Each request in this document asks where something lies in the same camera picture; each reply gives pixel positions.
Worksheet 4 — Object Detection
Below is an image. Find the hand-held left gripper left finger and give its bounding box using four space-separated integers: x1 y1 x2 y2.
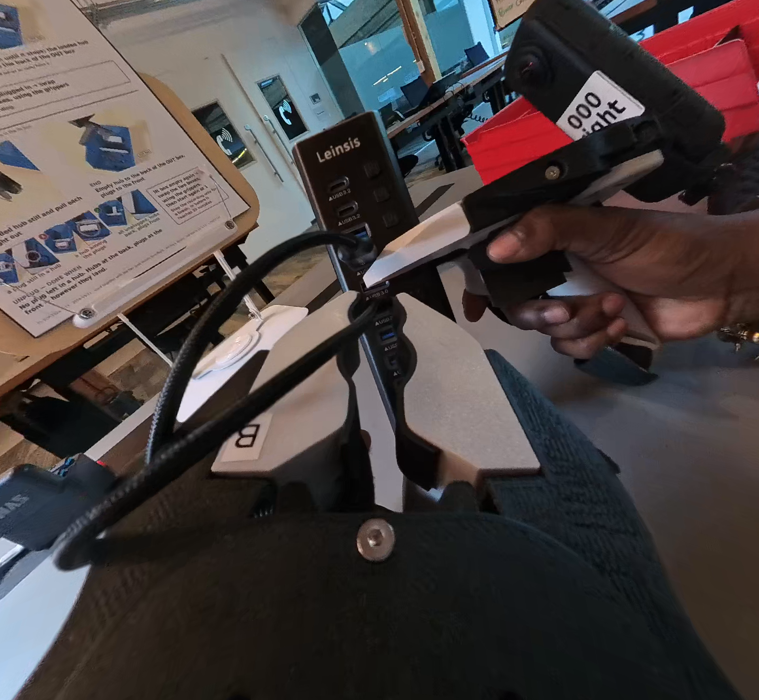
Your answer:
210 292 371 478

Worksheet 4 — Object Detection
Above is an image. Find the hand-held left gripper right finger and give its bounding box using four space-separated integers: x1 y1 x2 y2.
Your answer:
394 292 542 490

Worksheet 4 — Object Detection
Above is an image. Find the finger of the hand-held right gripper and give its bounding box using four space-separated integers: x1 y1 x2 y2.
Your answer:
362 233 476 290
378 203 473 256

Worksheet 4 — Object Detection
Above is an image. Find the black usb hub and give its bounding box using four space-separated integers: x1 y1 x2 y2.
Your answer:
292 112 457 505

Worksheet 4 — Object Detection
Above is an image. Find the black braided usb cable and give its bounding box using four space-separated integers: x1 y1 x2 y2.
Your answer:
56 230 380 570

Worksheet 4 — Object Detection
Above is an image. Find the person's right hand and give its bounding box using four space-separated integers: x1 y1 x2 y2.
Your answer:
461 199 742 359

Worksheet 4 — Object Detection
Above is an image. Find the white board stand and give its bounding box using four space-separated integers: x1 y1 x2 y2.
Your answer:
72 249 310 382

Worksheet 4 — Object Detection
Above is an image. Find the red plastic bin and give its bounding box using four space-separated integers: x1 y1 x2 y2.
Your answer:
463 0 759 185

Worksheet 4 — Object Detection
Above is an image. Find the wooden office desk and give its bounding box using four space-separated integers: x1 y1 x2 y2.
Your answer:
385 50 514 173

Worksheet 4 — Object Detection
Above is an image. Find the dark grey charger box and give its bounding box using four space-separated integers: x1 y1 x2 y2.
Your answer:
0 454 116 552

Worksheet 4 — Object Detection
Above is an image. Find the printed instruction board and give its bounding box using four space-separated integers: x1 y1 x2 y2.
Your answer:
0 0 260 398

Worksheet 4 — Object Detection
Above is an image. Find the wooden support post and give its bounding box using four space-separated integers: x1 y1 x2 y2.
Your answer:
376 0 442 84

